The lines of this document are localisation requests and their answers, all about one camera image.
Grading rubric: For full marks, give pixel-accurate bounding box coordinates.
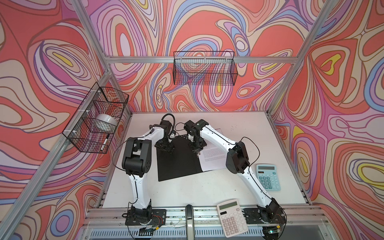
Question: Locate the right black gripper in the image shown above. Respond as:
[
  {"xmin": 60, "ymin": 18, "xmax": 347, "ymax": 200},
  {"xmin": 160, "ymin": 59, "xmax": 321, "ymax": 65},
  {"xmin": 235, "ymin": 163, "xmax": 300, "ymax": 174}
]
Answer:
[{"xmin": 188, "ymin": 136, "xmax": 208, "ymax": 154}]

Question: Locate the blue clip folder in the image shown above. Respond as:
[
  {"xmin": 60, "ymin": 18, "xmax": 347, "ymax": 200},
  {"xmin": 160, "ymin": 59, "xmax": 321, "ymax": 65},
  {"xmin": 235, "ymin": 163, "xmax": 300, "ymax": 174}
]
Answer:
[{"xmin": 157, "ymin": 135, "xmax": 203, "ymax": 182}]

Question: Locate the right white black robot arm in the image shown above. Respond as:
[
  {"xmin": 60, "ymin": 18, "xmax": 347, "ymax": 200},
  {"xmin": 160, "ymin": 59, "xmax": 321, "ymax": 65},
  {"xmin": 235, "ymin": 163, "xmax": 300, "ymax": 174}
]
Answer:
[{"xmin": 184, "ymin": 119, "xmax": 287, "ymax": 224}]

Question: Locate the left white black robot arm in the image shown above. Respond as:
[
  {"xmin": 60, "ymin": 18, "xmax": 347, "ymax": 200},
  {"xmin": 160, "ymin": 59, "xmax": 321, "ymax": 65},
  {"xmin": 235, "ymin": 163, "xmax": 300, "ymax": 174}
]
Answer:
[{"xmin": 122, "ymin": 120, "xmax": 174, "ymax": 221}]

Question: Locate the black white marker pen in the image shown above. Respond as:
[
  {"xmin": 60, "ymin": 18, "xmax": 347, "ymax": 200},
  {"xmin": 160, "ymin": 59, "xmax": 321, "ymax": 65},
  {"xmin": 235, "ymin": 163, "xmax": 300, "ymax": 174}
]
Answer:
[{"xmin": 100, "ymin": 134, "xmax": 110, "ymax": 152}]

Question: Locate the teal calculator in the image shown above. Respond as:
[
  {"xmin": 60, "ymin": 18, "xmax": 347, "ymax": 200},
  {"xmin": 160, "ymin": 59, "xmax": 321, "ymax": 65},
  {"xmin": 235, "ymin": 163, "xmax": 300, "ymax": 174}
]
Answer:
[{"xmin": 257, "ymin": 164, "xmax": 281, "ymax": 192}]

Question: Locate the white desktop calculator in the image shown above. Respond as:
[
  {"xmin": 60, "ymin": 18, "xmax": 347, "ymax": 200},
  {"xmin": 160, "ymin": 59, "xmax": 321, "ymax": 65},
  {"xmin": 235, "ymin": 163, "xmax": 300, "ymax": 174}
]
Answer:
[{"xmin": 217, "ymin": 199, "xmax": 249, "ymax": 238}]

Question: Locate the black wire basket back wall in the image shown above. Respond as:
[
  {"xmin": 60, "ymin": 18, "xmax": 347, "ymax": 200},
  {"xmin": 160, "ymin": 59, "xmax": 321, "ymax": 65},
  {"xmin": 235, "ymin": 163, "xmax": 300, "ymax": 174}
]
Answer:
[{"xmin": 173, "ymin": 50, "xmax": 238, "ymax": 86}]

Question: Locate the black wire basket wall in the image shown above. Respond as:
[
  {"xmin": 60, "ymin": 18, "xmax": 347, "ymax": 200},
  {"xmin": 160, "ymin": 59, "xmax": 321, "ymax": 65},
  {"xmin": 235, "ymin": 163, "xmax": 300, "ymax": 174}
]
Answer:
[
  {"xmin": 173, "ymin": 50, "xmax": 238, "ymax": 86},
  {"xmin": 62, "ymin": 83, "xmax": 129, "ymax": 154}
]

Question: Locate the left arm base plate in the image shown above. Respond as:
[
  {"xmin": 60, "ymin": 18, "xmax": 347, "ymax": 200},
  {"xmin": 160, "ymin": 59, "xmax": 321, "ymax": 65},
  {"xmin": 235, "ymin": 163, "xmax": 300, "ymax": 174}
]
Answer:
[{"xmin": 124, "ymin": 208, "xmax": 167, "ymax": 227}]

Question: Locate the black wire basket left wall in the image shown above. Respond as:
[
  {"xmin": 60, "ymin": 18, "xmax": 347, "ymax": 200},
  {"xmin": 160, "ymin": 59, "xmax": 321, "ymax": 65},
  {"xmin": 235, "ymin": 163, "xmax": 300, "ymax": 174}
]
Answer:
[{"xmin": 62, "ymin": 83, "xmax": 129, "ymax": 154}]

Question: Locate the black centre post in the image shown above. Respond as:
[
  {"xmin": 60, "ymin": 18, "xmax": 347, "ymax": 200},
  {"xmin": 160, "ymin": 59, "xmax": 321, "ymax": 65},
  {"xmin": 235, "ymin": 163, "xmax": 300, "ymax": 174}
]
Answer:
[{"xmin": 185, "ymin": 205, "xmax": 195, "ymax": 240}]

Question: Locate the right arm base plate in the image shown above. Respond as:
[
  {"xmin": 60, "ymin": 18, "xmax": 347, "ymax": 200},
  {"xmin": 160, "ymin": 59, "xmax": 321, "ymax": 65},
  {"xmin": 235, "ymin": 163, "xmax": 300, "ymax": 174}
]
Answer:
[{"xmin": 243, "ymin": 207, "xmax": 287, "ymax": 225}]

